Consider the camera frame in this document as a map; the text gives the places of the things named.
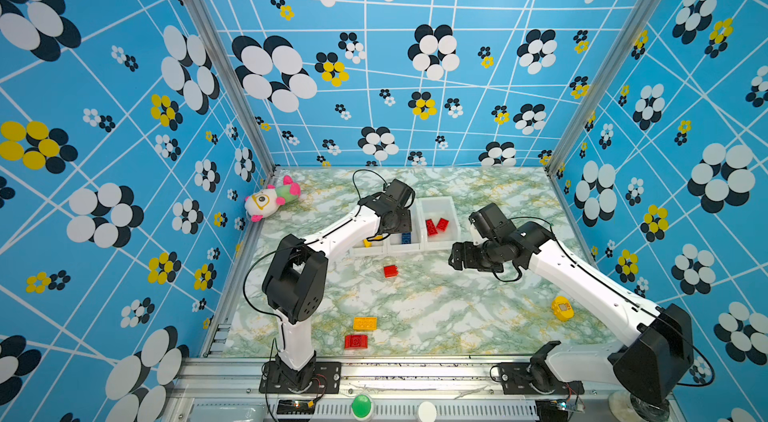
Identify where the cable spool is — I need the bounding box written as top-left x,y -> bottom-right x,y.
608,391 -> 670,422

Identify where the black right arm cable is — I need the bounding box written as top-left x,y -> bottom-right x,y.
491,216 -> 716,388

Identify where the long red brick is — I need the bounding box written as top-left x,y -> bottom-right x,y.
425,219 -> 438,236

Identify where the right white plastic bin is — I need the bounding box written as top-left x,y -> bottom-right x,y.
416,196 -> 463,251

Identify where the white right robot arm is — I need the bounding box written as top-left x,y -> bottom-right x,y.
449,203 -> 694,407

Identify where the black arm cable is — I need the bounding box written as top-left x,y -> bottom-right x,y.
491,216 -> 716,388
241,168 -> 391,327

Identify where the yellow rounded plate brick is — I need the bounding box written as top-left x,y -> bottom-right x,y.
551,296 -> 575,322

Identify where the green push button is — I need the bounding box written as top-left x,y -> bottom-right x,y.
351,394 -> 374,422

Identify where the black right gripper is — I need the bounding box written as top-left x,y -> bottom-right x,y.
446,241 -> 502,271

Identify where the white plastic bin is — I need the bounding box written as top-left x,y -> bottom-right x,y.
416,196 -> 463,251
386,228 -> 426,254
350,237 -> 389,257

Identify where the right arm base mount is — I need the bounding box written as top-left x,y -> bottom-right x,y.
489,362 -> 584,397

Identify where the white push button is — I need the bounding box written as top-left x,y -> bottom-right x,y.
417,401 -> 437,422

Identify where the plush fish toy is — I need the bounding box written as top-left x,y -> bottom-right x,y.
244,175 -> 301,222

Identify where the aluminium front rail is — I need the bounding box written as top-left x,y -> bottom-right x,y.
162,357 -> 625,421

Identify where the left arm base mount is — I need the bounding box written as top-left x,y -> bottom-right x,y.
259,358 -> 342,395

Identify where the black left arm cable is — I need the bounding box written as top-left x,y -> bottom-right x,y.
241,168 -> 391,327

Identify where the left white plastic bin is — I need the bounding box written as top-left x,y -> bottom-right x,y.
350,237 -> 389,257

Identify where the aluminium corner post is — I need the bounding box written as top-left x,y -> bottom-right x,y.
185,0 -> 276,181
546,0 -> 662,179

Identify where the right aluminium corner post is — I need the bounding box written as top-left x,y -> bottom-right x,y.
546,0 -> 662,179

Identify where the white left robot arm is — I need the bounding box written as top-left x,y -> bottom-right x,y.
262,179 -> 415,390

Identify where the yellow long brick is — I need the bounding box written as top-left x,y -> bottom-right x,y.
353,317 -> 378,332

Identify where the middle white plastic bin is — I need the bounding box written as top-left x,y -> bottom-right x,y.
386,228 -> 426,254

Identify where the left aluminium corner post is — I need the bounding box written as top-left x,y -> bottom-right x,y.
185,0 -> 276,181

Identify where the small red square brick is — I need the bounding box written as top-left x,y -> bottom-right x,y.
383,265 -> 399,278

